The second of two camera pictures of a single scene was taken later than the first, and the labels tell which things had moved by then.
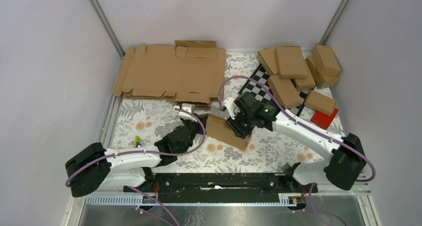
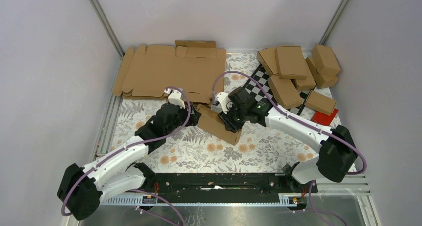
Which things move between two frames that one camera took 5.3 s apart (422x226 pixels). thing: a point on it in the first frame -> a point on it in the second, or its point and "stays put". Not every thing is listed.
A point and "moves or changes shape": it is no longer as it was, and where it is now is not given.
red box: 323,120 stays put
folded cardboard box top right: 325,59 stays put
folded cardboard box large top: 290,62 stays put
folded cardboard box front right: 320,103 stays put
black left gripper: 185,122 -> 194,116
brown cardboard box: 217,128 moves or changes shape
